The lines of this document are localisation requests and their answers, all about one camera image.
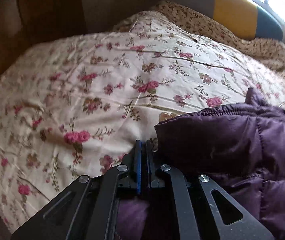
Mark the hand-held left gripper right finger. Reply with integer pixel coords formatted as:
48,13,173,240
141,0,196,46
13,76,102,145
145,139,275,240

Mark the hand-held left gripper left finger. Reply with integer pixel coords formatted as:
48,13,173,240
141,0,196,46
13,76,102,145
11,140,143,240

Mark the purple quilted down jacket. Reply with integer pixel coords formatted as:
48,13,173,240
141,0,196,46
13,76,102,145
117,87,285,240

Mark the cream rose-print bedspread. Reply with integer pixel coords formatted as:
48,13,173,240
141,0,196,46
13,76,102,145
0,11,285,233

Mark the beige small-flower quilt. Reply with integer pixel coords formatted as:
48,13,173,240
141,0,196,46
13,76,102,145
114,0,285,72

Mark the grey yellow teal headboard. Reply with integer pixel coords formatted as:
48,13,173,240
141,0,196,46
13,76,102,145
161,0,284,42

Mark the brown wooden wardrobe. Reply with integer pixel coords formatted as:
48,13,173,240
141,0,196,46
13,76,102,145
0,0,88,100

